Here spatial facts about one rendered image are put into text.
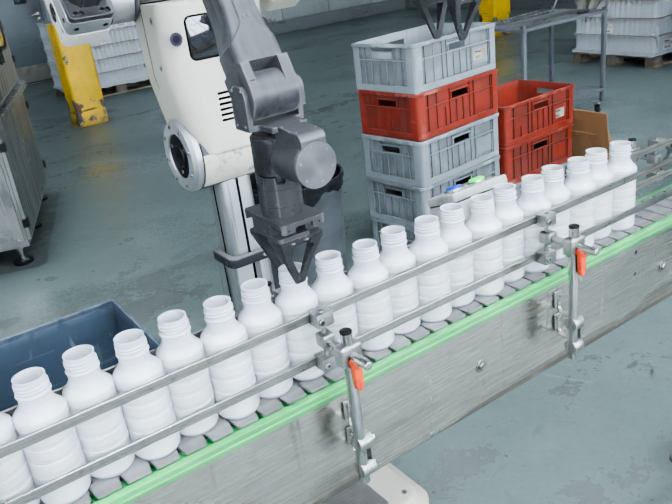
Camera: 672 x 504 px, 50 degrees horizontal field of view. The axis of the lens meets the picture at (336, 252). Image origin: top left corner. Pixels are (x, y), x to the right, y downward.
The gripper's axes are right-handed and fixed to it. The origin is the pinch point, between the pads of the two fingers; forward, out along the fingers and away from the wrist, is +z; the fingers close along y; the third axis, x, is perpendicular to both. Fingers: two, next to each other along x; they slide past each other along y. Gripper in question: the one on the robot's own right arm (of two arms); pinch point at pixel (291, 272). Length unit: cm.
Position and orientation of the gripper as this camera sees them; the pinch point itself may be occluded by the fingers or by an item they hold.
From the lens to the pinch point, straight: 99.3
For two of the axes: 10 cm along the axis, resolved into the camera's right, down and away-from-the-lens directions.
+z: 1.1, 9.1, 4.0
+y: 5.7, 2.7, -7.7
